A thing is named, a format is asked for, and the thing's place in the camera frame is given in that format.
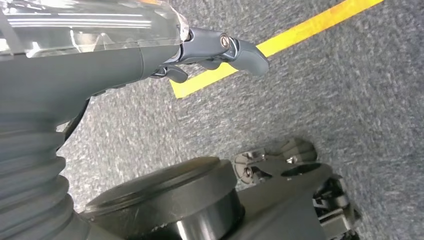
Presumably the dark round robot joint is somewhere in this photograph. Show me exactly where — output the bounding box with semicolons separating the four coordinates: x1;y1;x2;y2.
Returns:
80;156;247;240

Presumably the yellow floor tape square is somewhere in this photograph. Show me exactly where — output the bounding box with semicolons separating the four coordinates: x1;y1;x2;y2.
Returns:
169;0;385;100

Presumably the robot wheeled base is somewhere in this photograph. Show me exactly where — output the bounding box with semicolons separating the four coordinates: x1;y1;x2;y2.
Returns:
228;138;363;240

